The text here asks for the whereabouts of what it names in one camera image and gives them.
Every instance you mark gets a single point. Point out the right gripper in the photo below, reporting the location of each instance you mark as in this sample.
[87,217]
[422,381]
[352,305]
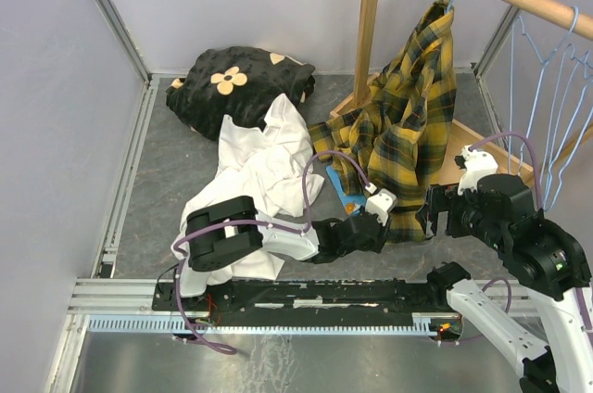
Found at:
[442,197]

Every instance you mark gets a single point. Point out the yellow plaid shirt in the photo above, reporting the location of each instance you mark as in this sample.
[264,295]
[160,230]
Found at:
[328,139]

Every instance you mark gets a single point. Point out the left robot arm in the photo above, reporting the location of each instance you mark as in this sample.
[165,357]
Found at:
[227,232]

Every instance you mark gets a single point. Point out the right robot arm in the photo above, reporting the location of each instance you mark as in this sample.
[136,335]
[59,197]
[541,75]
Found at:
[546,261]

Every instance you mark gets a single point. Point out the white shirt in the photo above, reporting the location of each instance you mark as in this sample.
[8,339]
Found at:
[267,164]

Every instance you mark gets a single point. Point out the wooden clothes rack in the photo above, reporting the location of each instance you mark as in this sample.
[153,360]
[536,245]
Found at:
[414,97]

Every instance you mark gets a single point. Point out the blue folded cloth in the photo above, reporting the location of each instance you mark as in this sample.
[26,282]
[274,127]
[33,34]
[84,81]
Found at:
[352,204]

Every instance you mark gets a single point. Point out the black flower-pattern garment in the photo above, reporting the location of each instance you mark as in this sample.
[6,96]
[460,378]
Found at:
[238,81]

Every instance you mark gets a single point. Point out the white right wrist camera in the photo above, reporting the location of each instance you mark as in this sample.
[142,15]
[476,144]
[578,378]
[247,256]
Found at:
[475,165]

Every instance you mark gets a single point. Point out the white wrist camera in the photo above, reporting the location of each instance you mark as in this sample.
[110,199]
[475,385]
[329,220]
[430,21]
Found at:
[380,202]
[475,165]

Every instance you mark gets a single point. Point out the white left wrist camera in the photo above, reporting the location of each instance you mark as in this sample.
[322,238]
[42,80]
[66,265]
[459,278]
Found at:
[380,202]

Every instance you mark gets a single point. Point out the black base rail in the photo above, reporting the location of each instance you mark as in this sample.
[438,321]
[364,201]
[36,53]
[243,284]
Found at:
[307,303]

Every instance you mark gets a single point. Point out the white slotted cable duct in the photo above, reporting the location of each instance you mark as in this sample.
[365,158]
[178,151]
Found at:
[175,324]

